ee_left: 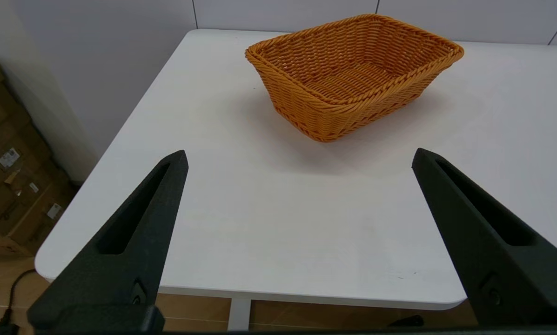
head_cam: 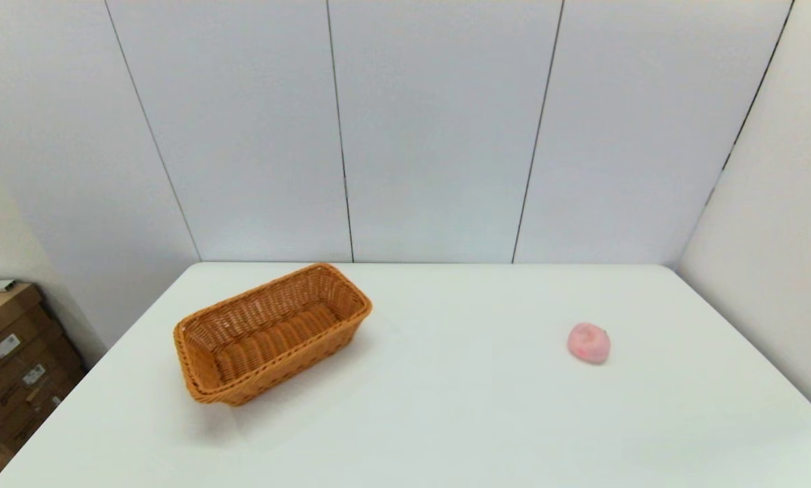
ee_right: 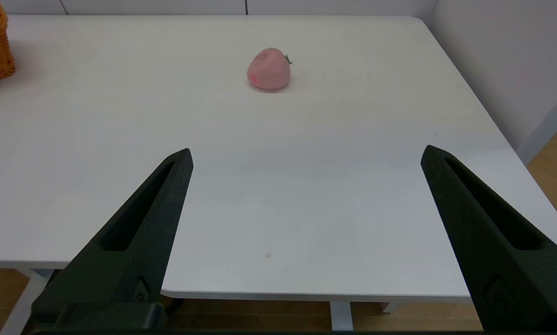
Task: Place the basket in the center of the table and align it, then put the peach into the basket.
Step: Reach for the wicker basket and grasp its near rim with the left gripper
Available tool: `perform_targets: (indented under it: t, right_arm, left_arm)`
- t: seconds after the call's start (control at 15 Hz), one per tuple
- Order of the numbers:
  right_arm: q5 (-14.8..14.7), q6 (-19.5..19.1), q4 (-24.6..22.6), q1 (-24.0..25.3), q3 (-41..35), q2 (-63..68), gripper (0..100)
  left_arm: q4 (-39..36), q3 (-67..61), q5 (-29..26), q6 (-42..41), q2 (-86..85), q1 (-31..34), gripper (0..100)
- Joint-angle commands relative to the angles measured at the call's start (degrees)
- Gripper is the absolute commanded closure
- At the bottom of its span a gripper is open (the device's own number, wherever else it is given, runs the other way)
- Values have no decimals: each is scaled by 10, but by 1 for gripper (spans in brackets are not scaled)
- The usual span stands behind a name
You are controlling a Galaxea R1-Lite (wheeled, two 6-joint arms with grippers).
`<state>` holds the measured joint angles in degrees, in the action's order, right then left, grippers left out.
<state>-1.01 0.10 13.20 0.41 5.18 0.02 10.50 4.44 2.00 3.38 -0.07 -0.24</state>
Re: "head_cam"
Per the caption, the pink peach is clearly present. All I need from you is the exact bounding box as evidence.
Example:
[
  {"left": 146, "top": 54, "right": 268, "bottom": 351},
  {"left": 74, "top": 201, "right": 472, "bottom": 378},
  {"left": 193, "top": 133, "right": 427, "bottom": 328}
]
[{"left": 567, "top": 322, "right": 611, "bottom": 365}]

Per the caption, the orange woven wicker basket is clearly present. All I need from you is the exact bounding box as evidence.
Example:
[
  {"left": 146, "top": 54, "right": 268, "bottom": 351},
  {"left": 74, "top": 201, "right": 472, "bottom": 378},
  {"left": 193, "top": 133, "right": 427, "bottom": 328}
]
[{"left": 173, "top": 263, "right": 373, "bottom": 407}]

